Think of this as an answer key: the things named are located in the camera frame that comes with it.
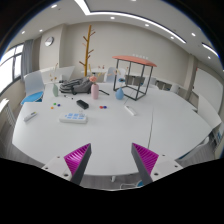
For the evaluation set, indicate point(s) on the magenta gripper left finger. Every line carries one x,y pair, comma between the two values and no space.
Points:
77,162

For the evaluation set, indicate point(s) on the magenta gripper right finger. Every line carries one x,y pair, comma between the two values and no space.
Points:
145,160

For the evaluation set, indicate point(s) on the black charger block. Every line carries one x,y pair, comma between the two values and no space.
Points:
82,104

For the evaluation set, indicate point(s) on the white remote control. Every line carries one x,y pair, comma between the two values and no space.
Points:
130,110

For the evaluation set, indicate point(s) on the red blue small caps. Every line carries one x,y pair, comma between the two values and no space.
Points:
103,107

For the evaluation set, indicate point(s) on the small coloured caps left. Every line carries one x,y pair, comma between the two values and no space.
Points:
55,105

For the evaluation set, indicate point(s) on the white remote left edge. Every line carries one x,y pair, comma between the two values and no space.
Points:
30,116

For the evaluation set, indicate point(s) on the blue vase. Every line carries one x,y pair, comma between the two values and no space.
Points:
119,94

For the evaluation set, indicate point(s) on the green vase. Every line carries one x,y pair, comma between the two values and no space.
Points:
53,79

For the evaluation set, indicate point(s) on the pink vase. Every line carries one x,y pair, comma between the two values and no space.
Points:
94,87

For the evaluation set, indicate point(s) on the grey backpack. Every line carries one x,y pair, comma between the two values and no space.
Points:
80,85

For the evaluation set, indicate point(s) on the white chair blue seat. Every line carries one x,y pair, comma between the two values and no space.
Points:
34,87

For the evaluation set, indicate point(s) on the white whiteboard right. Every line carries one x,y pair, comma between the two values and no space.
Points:
209,87

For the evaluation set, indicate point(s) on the yellow wooden coat tree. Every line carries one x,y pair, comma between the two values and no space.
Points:
88,52

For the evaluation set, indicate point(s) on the black frame orange-top rack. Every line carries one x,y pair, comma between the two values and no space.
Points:
142,82

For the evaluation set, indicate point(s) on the round wall clock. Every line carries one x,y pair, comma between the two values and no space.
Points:
49,41

